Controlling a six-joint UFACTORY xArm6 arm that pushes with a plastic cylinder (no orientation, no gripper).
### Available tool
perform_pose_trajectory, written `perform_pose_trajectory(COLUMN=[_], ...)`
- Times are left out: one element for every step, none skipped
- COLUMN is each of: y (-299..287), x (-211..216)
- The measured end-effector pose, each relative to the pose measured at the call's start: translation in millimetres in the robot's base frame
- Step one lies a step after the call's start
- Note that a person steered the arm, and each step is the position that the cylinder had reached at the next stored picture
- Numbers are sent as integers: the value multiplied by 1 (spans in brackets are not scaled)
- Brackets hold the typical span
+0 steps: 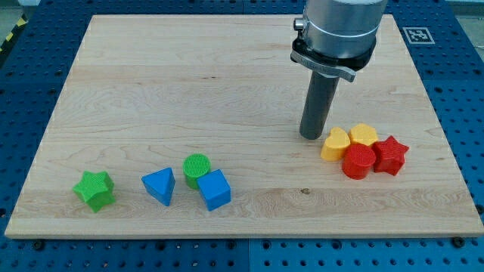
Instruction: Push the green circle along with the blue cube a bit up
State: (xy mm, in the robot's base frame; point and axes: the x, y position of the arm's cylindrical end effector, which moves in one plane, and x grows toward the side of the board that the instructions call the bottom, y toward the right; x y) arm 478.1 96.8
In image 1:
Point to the green circle block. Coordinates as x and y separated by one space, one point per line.
195 166

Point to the red circle block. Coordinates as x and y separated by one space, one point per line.
358 161

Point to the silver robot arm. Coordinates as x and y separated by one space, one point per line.
336 38

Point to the green star block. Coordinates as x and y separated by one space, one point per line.
95 190

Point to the light wooden board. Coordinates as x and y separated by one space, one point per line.
146 91

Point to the yellow heart block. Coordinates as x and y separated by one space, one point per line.
335 145

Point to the white fiducial marker tag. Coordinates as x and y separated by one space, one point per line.
417 35

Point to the red star block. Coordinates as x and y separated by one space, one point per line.
390 155

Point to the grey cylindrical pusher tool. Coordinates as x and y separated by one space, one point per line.
319 97

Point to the yellow pentagon block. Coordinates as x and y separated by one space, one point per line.
363 134

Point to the blue triangle block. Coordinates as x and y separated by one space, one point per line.
160 185

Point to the blue cube block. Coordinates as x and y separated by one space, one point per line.
214 189

